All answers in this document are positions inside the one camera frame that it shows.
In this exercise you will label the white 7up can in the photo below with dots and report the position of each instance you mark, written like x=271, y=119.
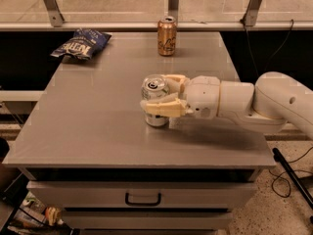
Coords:
x=154, y=87

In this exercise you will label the lower grey drawer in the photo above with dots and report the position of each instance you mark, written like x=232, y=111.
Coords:
x=151, y=220

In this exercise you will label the grey drawer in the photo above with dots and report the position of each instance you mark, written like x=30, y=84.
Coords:
x=151, y=220
x=187, y=195

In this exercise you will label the blue chip bag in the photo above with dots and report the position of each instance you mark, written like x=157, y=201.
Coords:
x=84, y=45

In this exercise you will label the gold soda can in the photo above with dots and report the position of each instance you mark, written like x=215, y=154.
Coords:
x=166, y=36

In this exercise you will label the clutter items on floor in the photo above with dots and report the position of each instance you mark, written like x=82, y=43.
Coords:
x=34, y=218

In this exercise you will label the black pole on floor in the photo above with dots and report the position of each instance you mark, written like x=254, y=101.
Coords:
x=278, y=157

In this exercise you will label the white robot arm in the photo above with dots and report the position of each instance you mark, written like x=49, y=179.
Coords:
x=264, y=106

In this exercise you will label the right metal window bracket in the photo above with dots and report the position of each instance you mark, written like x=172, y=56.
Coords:
x=250, y=16

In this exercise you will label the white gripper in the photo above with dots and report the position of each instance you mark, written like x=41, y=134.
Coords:
x=202, y=94

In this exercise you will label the metal window bracket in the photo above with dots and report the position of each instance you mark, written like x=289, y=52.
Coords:
x=250, y=16
x=55, y=16

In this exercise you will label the left metal window bracket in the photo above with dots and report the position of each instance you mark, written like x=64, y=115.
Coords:
x=55, y=16

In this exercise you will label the upper grey drawer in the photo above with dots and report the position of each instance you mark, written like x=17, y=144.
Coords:
x=187, y=195

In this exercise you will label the black drawer handle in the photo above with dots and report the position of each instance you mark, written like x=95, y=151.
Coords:
x=142, y=201

